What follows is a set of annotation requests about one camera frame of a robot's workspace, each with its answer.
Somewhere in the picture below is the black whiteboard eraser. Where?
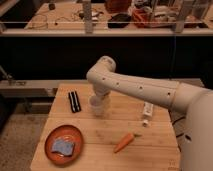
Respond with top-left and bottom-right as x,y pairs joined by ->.
68,91 -> 81,113

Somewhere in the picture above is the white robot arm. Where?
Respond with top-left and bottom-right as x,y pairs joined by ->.
86,56 -> 213,171

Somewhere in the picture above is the clear plastic cup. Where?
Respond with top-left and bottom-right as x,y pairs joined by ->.
88,95 -> 109,117

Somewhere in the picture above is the white toothpaste tube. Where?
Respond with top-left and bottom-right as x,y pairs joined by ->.
142,102 -> 154,127

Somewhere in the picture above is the orange carrot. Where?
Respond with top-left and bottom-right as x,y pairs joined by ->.
113,133 -> 140,153

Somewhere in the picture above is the orange plate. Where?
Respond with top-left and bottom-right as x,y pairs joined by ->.
44,125 -> 84,166

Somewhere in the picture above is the black bowl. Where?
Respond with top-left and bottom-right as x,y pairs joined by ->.
107,13 -> 131,28

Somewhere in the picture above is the blue sponge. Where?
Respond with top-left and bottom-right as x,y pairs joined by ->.
51,138 -> 75,156

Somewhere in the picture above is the red container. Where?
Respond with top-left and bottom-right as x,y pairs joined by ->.
131,7 -> 168,29

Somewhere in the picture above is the grey metal post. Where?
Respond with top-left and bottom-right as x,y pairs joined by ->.
82,0 -> 93,34
173,0 -> 194,33

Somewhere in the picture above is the grey metal post right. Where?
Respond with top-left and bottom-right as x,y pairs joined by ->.
173,0 -> 194,33

